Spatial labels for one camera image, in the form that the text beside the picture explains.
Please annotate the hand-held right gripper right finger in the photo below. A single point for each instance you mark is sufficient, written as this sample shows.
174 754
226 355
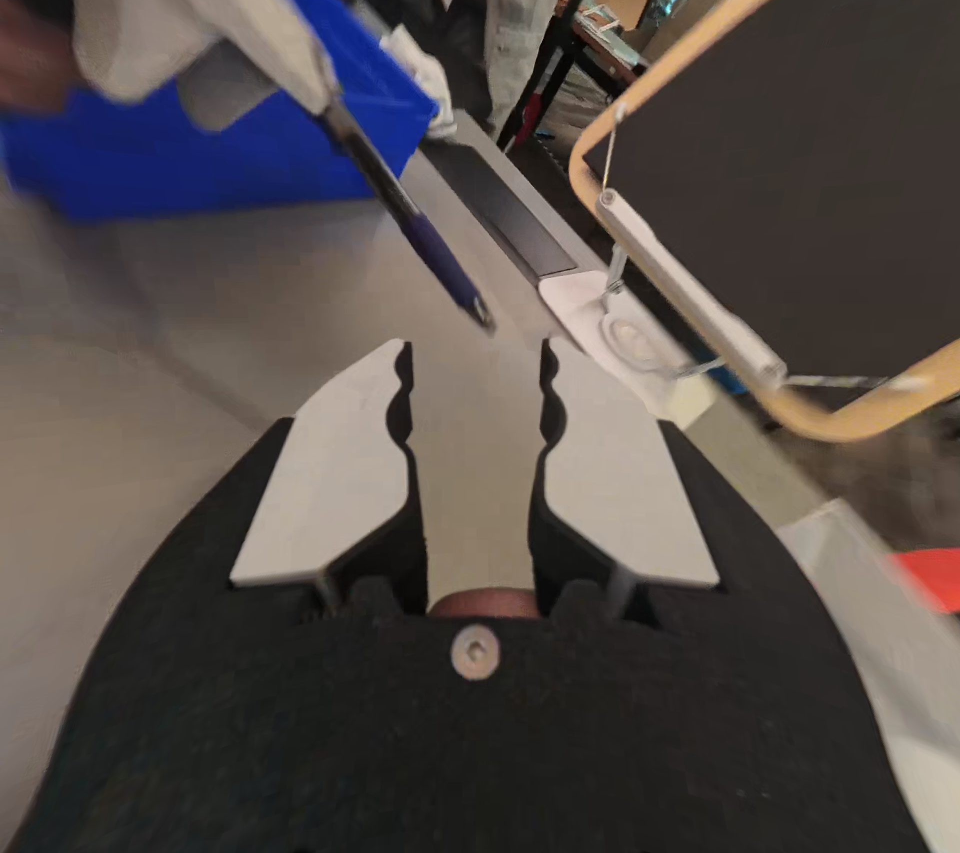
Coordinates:
622 493

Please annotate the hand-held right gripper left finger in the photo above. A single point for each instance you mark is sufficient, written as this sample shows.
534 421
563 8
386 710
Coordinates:
337 485

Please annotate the blue plastic bin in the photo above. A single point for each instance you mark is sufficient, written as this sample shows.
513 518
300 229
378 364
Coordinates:
225 163

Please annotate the blue and black pen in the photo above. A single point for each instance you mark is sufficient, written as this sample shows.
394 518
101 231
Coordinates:
427 238

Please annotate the grey desk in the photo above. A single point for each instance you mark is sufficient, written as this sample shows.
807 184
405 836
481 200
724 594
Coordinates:
187 380

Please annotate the person's left hand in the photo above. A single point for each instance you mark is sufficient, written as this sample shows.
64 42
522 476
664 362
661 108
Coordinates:
30 58

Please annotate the white crumpled glove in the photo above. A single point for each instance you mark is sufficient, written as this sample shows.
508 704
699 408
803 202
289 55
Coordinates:
427 73

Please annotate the white bar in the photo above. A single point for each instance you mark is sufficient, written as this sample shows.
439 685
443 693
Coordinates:
675 275

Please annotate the black mat on table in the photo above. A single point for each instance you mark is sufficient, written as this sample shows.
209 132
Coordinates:
510 208

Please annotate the small red box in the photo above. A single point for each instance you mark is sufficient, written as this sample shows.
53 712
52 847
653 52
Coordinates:
930 579

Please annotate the black board with wooden rim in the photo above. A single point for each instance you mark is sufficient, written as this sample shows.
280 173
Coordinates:
787 155

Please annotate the wooden table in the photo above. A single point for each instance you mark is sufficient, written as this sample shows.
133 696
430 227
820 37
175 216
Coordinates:
615 54

